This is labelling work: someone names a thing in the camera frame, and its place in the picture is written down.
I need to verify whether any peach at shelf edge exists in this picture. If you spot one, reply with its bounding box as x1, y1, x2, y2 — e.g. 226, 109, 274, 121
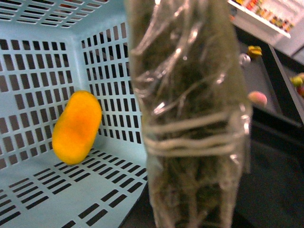
248, 91, 267, 107

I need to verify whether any light blue plastic basket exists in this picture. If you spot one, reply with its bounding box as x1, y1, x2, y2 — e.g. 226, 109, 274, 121
0, 0, 147, 228

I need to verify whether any yellow mango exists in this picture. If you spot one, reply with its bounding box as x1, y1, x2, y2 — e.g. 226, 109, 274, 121
52, 90, 102, 165

